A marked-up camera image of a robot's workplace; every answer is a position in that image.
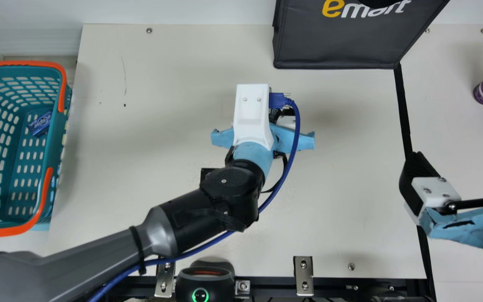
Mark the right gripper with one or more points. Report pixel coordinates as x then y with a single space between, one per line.
476 235

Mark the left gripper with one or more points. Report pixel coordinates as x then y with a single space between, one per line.
252 157

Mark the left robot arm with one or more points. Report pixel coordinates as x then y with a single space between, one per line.
208 209

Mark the teal shopping basket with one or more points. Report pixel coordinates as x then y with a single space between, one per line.
55 138

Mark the black strip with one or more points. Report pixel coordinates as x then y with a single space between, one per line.
403 109

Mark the black device with green light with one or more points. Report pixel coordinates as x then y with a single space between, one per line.
203 279

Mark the dark grey bag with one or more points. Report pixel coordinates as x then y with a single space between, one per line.
350 42

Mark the small rectangular tin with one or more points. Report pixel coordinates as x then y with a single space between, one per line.
40 123

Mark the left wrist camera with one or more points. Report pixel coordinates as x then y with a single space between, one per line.
252 113

